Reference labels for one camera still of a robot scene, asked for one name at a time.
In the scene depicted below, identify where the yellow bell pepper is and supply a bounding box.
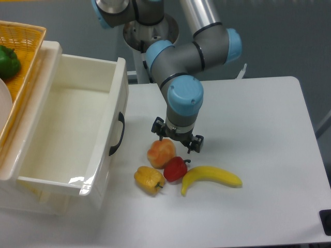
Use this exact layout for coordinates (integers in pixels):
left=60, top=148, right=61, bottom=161
left=134, top=166, right=165, bottom=195

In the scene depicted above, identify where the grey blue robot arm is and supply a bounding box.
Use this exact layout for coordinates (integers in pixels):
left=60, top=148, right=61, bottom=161
left=92, top=1, right=242, bottom=152

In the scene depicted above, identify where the black drawer handle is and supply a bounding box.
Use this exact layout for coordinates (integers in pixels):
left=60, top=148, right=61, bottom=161
left=109, top=112, right=125, bottom=156

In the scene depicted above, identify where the red bell pepper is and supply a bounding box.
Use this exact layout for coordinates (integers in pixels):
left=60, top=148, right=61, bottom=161
left=163, top=157, right=191, bottom=182

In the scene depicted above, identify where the white bracket behind table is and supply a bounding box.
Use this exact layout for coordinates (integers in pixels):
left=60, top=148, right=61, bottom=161
left=235, top=63, right=247, bottom=80

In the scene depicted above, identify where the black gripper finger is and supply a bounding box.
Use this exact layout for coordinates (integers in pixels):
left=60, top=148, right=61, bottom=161
left=151, top=117, right=166, bottom=141
left=187, top=135, right=204, bottom=154

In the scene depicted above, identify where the black device at table edge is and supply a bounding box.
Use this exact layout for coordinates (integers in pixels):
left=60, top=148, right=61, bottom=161
left=319, top=209, right=331, bottom=236

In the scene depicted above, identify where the black cable on pedestal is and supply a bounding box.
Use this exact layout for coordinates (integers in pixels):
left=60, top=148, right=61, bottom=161
left=140, top=40, right=155, bottom=84

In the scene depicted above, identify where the white drawer cabinet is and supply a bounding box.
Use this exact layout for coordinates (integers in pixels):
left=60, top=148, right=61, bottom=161
left=1, top=41, right=70, bottom=215

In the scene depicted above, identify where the green bell pepper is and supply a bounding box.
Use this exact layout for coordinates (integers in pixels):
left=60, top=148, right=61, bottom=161
left=1, top=45, right=21, bottom=80

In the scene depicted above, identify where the yellow woven basket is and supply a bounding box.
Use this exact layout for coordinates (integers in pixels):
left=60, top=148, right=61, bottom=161
left=1, top=21, right=47, bottom=148

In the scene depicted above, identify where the white plate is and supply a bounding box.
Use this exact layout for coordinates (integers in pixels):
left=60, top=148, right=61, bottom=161
left=0, top=80, right=13, bottom=131

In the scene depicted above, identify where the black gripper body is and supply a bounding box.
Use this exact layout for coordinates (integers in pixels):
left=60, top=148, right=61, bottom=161
left=165, top=124, right=193, bottom=145

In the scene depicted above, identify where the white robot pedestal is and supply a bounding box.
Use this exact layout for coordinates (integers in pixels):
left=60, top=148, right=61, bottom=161
left=123, top=14, right=179, bottom=84

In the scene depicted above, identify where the yellow banana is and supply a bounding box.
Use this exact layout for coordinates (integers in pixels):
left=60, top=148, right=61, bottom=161
left=181, top=166, right=243, bottom=196

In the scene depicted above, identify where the white open drawer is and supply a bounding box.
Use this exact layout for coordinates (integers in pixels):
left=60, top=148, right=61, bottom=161
left=16, top=54, right=129, bottom=210

